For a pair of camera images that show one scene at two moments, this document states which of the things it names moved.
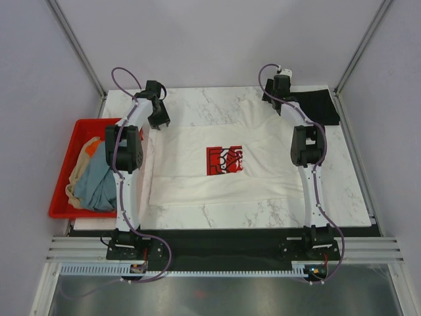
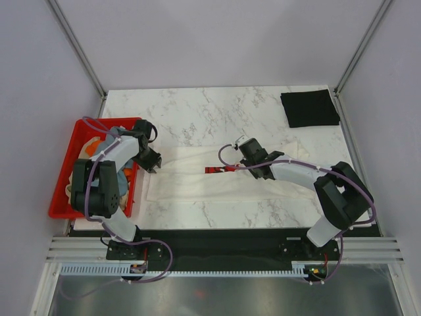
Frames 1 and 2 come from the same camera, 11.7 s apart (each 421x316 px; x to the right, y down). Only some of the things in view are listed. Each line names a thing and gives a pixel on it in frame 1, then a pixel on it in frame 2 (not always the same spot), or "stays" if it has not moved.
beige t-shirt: (81, 161) stays
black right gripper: (268, 89) → (243, 160)
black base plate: (314, 247) stays
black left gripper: (164, 120) → (155, 160)
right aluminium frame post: (379, 16) stays
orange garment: (91, 148) stays
